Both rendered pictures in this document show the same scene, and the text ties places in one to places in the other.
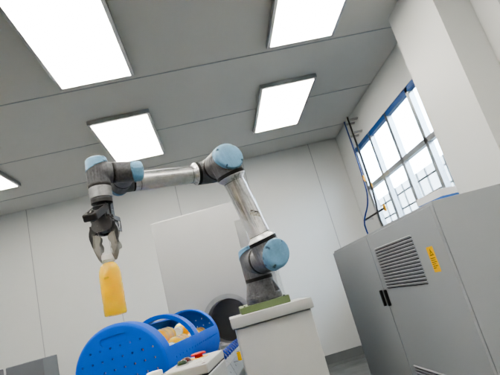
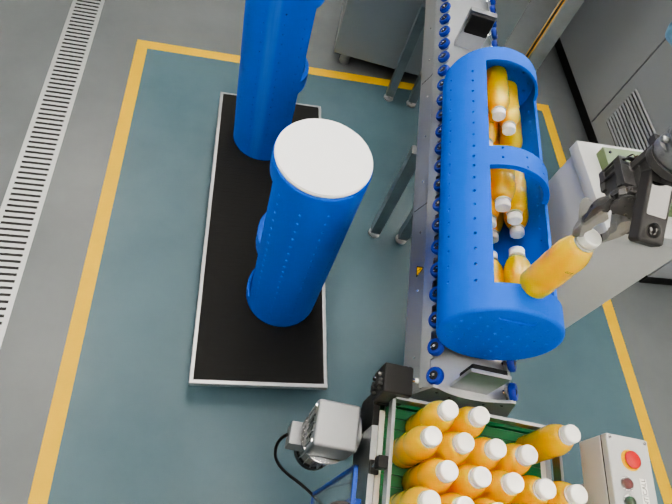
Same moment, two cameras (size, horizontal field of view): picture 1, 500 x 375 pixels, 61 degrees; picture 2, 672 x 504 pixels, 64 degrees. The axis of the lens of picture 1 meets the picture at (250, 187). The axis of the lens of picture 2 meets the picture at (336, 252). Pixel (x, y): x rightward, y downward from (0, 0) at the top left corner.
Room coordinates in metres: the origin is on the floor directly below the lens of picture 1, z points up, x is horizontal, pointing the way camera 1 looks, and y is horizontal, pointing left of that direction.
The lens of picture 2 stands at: (0.77, 1.08, 2.14)
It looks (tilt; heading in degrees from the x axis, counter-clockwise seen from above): 57 degrees down; 345
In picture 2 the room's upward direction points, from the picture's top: 24 degrees clockwise
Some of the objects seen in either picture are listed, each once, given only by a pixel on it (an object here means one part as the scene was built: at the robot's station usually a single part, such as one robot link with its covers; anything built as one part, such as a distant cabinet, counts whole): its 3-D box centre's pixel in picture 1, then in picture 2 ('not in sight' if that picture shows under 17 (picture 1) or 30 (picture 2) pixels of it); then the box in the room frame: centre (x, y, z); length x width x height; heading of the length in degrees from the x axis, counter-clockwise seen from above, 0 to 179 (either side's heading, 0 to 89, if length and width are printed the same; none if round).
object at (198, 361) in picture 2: not in sight; (265, 228); (2.13, 1.07, 0.08); 1.50 x 0.52 x 0.15; 7
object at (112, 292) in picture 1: (111, 286); (558, 264); (1.34, 0.51, 1.35); 0.07 x 0.07 x 0.19
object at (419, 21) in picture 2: not in sight; (405, 55); (3.26, 0.51, 0.31); 0.06 x 0.06 x 0.63; 88
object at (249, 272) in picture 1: (254, 260); not in sight; (1.79, 0.06, 1.35); 0.13 x 0.12 x 0.14; 31
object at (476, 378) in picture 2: not in sight; (479, 379); (1.22, 0.51, 0.99); 0.10 x 0.02 x 0.12; 88
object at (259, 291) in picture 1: (261, 288); not in sight; (1.80, 0.06, 1.23); 0.15 x 0.15 x 0.10
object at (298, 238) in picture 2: not in sight; (298, 240); (1.77, 0.96, 0.59); 0.28 x 0.28 x 0.88
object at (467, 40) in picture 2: not in sight; (474, 31); (2.55, 0.46, 1.00); 0.10 x 0.04 x 0.15; 88
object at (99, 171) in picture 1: (98, 172); not in sight; (1.37, 0.49, 1.74); 0.09 x 0.08 x 0.11; 121
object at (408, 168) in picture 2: not in sight; (393, 196); (2.27, 0.54, 0.31); 0.06 x 0.06 x 0.63; 88
